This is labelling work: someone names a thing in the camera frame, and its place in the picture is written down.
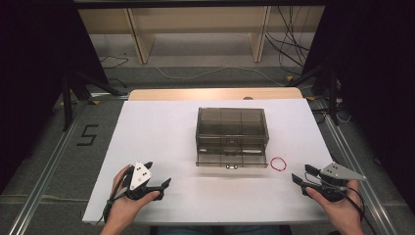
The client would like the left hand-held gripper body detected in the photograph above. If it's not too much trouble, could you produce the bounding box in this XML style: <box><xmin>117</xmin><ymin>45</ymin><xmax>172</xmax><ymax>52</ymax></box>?
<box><xmin>124</xmin><ymin>161</ymin><xmax>161</xmax><ymax>201</ymax></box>

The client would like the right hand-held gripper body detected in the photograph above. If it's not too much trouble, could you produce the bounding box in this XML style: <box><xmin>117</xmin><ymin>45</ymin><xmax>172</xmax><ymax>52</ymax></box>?
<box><xmin>312</xmin><ymin>162</ymin><xmax>368</xmax><ymax>203</ymax></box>

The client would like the person's left hand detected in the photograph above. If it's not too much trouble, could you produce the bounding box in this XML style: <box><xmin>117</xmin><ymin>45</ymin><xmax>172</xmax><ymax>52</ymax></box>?
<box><xmin>105</xmin><ymin>164</ymin><xmax>161</xmax><ymax>227</ymax></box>

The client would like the person's right hand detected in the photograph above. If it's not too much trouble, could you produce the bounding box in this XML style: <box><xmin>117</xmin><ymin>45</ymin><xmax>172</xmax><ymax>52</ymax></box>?
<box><xmin>304</xmin><ymin>179</ymin><xmax>364</xmax><ymax>231</ymax></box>

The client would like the white table board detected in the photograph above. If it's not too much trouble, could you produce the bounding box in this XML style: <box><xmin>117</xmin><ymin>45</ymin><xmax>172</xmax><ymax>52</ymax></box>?
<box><xmin>81</xmin><ymin>98</ymin><xmax>335</xmax><ymax>226</ymax></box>

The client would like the red rubber band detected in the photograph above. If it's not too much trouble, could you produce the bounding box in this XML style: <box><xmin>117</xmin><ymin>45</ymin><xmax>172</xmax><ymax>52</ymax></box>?
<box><xmin>269</xmin><ymin>156</ymin><xmax>289</xmax><ymax>172</ymax></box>

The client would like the smoky transparent plastic drawer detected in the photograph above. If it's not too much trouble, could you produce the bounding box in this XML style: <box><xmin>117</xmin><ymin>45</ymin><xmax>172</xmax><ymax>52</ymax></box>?
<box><xmin>195</xmin><ymin>152</ymin><xmax>269</xmax><ymax>170</ymax></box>

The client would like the black tripod stand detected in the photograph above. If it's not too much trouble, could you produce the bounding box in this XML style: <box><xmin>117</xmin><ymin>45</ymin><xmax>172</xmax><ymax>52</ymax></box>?
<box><xmin>286</xmin><ymin>59</ymin><xmax>343</xmax><ymax>127</ymax></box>
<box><xmin>61</xmin><ymin>69</ymin><xmax>129</xmax><ymax>132</ymax></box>

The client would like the wooden table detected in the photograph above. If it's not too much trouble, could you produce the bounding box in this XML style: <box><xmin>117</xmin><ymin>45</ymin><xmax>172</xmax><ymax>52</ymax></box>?
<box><xmin>127</xmin><ymin>86</ymin><xmax>304</xmax><ymax>102</ymax></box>

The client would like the smoky transparent drawer cabinet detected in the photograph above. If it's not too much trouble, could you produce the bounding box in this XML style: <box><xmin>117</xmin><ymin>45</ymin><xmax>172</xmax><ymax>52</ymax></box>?
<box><xmin>195</xmin><ymin>107</ymin><xmax>270</xmax><ymax>169</ymax></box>

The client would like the dark curtain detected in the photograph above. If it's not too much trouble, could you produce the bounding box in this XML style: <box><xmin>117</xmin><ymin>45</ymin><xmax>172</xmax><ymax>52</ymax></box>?
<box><xmin>301</xmin><ymin>0</ymin><xmax>415</xmax><ymax>213</ymax></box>
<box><xmin>0</xmin><ymin>0</ymin><xmax>110</xmax><ymax>194</ymax></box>

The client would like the light wooden shelf unit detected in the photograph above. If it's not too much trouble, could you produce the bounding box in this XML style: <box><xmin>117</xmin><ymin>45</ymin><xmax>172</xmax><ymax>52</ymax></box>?
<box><xmin>77</xmin><ymin>5</ymin><xmax>326</xmax><ymax>66</ymax></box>

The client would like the aluminium floor rail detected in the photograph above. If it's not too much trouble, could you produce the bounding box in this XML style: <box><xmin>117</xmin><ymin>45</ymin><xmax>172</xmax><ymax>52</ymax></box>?
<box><xmin>7</xmin><ymin>97</ymin><xmax>86</xmax><ymax>235</ymax></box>
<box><xmin>308</xmin><ymin>97</ymin><xmax>399</xmax><ymax>235</ymax></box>

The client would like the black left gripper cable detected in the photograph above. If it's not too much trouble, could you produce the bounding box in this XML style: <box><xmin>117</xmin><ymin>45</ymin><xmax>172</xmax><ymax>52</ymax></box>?
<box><xmin>95</xmin><ymin>164</ymin><xmax>135</xmax><ymax>227</ymax></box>

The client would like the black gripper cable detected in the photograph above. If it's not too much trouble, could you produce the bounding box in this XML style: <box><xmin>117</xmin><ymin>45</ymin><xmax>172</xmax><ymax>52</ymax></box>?
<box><xmin>95</xmin><ymin>164</ymin><xmax>135</xmax><ymax>227</ymax></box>
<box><xmin>339</xmin><ymin>186</ymin><xmax>377</xmax><ymax>235</ymax></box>

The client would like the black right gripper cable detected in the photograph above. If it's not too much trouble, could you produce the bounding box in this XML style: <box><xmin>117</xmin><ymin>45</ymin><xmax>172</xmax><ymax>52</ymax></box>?
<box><xmin>339</xmin><ymin>186</ymin><xmax>377</xmax><ymax>235</ymax></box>

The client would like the white floor cable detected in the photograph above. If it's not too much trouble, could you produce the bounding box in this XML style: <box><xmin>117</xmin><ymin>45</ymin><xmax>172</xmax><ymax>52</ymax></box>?
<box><xmin>152</xmin><ymin>64</ymin><xmax>286</xmax><ymax>88</ymax></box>

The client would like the thin black floor cable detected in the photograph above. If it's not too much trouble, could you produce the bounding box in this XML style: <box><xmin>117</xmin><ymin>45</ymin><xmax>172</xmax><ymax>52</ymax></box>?
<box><xmin>99</xmin><ymin>54</ymin><xmax>130</xmax><ymax>70</ymax></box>

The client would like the bundle of black cables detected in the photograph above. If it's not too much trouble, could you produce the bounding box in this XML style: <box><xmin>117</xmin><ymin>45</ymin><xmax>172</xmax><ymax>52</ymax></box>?
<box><xmin>264</xmin><ymin>5</ymin><xmax>311</xmax><ymax>69</ymax></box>

